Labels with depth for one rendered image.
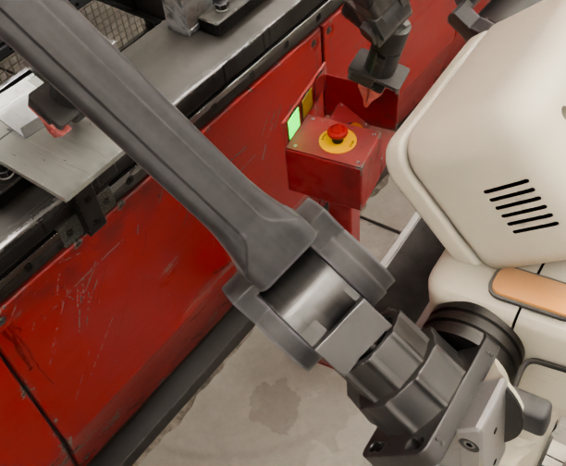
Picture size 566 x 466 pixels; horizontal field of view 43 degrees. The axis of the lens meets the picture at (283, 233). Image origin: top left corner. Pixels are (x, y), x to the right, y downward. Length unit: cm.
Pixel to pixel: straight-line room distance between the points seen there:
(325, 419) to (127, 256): 74
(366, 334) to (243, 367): 146
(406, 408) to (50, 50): 35
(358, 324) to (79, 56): 27
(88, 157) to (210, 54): 46
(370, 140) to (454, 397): 88
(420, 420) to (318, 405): 137
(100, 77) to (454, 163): 26
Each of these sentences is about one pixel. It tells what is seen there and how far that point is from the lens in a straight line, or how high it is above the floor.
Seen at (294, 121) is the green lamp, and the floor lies 81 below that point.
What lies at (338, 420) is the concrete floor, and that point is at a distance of 191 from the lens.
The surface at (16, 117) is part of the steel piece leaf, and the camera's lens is 123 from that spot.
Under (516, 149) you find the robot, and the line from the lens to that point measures 53.
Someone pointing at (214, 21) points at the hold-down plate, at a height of 90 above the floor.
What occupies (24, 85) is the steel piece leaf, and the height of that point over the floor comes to 100.
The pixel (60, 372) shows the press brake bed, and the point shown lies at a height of 52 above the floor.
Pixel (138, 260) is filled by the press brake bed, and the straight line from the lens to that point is 148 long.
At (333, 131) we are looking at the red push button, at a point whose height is 81.
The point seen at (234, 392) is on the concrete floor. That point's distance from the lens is 197.
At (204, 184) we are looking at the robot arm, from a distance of 51.
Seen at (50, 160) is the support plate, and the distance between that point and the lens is 113.
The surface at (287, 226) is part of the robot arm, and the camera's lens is 53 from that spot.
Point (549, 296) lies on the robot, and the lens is 61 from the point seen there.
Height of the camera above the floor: 172
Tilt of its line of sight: 49 degrees down
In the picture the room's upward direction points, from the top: 7 degrees counter-clockwise
